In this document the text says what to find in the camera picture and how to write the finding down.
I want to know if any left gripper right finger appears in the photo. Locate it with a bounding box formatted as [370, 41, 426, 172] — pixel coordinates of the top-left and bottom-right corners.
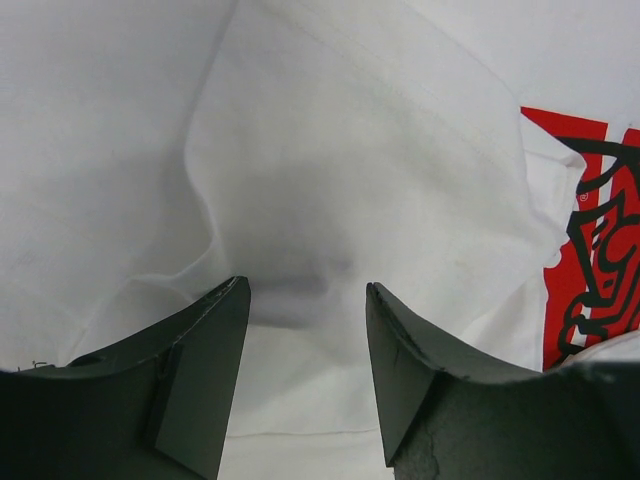
[366, 283, 639, 479]

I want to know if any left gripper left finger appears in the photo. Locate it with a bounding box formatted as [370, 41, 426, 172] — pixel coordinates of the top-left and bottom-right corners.
[1, 276, 250, 479]

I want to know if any white t-shirt with red print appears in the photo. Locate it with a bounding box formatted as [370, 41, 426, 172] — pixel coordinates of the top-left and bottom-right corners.
[1, 1, 639, 479]

